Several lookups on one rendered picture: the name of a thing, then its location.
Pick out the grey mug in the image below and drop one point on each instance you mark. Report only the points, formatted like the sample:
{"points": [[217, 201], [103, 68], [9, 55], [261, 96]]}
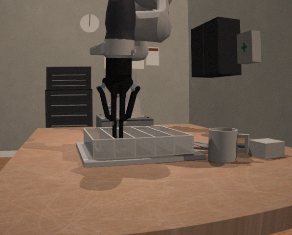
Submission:
{"points": [[222, 145]]}

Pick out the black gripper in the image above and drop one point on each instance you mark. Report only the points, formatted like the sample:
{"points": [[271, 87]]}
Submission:
{"points": [[118, 80]]}

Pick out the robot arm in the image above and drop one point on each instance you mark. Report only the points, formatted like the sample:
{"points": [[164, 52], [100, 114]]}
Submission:
{"points": [[129, 24]]}

